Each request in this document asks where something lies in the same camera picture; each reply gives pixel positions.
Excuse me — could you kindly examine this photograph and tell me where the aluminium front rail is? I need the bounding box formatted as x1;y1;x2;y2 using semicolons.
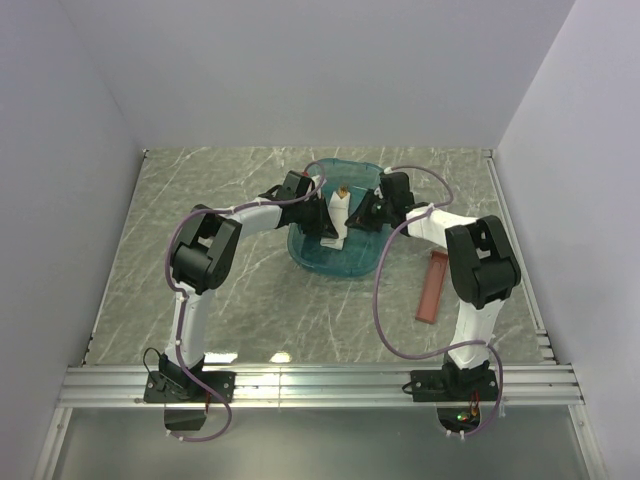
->
57;363;585;409

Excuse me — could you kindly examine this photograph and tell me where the white paper napkin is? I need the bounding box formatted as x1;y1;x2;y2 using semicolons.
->
320;190;351;250

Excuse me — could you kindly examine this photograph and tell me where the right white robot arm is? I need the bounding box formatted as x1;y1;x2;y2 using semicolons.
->
345;166;521;371

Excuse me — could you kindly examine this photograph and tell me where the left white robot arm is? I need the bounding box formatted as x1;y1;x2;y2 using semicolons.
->
159;170;337;388

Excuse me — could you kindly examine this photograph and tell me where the teal transparent plastic bin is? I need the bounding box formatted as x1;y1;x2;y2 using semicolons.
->
287;158;391;278

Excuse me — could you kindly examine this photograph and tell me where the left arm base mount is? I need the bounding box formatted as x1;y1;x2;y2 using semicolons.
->
143;371;236;404

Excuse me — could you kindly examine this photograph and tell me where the brown utensil tray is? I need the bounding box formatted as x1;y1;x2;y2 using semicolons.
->
415;251;449;324

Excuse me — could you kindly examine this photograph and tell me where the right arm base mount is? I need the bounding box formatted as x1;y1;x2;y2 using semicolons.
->
402;368;499;403

